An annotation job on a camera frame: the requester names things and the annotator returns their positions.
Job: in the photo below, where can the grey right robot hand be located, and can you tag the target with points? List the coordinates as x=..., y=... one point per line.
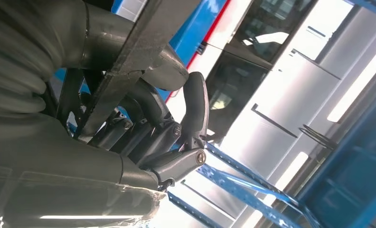
x=65, y=163

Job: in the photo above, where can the white car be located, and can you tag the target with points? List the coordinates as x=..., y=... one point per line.
x=238, y=78

